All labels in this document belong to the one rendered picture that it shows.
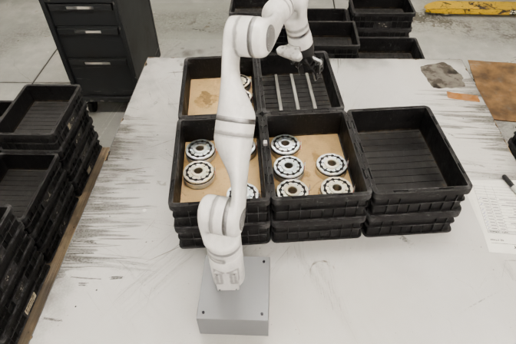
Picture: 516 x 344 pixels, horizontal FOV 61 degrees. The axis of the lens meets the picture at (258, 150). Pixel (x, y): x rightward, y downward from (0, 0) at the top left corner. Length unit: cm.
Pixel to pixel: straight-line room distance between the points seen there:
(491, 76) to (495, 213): 216
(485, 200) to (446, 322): 51
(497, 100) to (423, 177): 203
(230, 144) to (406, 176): 74
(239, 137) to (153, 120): 101
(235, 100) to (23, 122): 171
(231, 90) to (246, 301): 58
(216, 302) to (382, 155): 76
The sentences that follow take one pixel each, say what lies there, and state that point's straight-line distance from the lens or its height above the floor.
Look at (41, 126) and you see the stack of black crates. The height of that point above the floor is 49.
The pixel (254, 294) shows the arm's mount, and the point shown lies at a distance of 126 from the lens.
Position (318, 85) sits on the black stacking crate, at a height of 83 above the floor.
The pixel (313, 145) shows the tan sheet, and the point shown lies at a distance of 159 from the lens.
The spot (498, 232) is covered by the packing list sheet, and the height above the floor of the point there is 70.
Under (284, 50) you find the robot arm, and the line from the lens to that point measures 138.
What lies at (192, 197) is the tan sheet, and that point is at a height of 83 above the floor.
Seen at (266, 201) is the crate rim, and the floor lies 93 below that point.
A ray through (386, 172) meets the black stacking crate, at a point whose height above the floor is 83.
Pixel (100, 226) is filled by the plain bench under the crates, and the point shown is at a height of 70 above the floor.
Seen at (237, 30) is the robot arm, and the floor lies 144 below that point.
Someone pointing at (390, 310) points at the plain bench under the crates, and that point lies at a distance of 139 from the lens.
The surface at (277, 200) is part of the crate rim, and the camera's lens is 127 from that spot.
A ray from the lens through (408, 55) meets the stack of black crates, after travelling 304.
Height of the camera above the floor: 191
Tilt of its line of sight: 44 degrees down
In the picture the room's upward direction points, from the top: 2 degrees counter-clockwise
